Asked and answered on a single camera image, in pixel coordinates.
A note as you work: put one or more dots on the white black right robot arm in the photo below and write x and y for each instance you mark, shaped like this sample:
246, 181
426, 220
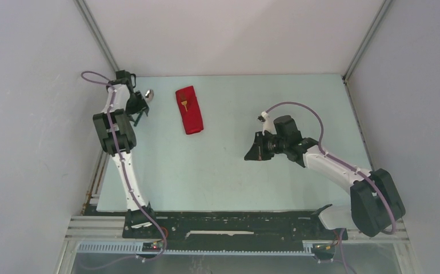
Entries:
375, 203

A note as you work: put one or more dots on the aluminium frame post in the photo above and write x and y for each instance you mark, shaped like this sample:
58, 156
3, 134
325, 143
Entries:
95, 30
370, 34

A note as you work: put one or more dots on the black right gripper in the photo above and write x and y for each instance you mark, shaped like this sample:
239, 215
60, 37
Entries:
257, 152

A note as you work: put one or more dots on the right aluminium frame post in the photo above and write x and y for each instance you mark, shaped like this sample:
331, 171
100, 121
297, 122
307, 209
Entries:
370, 34

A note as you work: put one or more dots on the gold fork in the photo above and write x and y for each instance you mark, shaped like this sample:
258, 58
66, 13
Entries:
184, 103

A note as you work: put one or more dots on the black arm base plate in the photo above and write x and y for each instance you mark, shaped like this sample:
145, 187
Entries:
237, 231

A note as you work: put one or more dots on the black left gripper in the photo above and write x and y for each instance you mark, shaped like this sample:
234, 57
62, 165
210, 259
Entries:
141, 106

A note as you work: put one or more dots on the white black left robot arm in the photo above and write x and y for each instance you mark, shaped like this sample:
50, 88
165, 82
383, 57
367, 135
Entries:
115, 129

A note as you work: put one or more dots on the red satin napkin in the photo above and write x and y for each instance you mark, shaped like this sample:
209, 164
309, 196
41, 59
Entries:
192, 120

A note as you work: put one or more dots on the silver spoon teal handle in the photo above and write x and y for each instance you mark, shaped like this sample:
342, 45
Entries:
149, 94

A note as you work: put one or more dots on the white slotted cable duct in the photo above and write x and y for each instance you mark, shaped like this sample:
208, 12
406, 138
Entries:
138, 248

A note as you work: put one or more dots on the left aluminium frame post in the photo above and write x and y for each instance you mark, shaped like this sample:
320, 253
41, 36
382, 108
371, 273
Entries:
95, 30

